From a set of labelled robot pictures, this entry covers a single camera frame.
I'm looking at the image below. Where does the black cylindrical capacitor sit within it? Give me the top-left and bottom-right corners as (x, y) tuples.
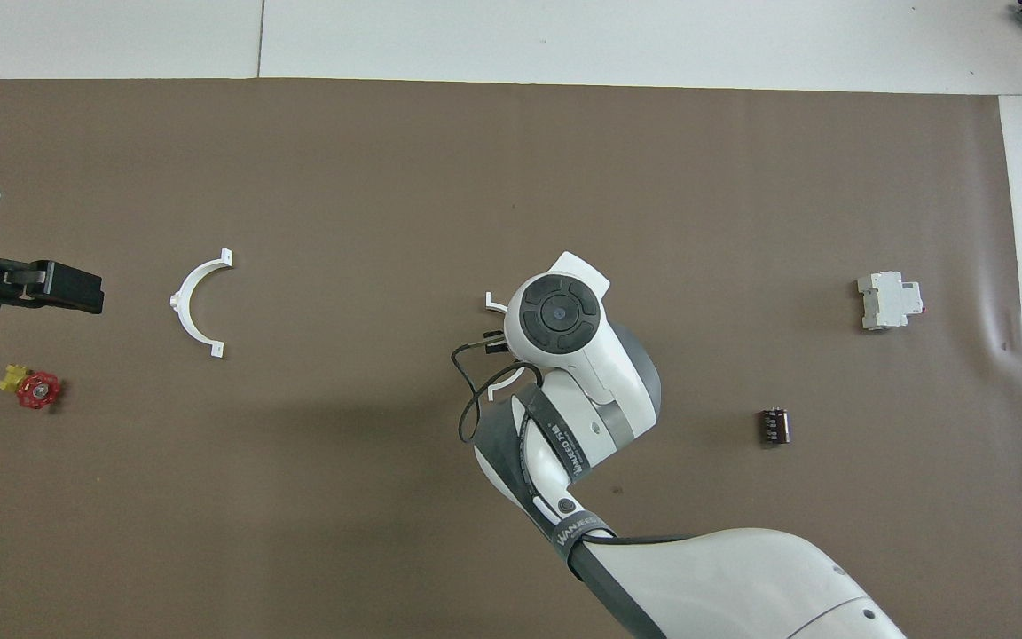
(758, 406), (791, 446)

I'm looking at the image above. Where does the white half-ring pipe clamp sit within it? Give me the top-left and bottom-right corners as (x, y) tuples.
(485, 291), (527, 401)
(169, 248), (235, 359)

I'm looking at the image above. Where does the white circuit breaker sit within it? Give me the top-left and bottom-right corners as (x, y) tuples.
(857, 271), (925, 332)

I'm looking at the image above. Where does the brown paper mat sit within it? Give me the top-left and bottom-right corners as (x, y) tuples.
(0, 78), (1022, 639)

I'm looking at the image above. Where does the red-handled brass valve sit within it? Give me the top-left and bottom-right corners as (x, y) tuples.
(0, 362), (62, 411)

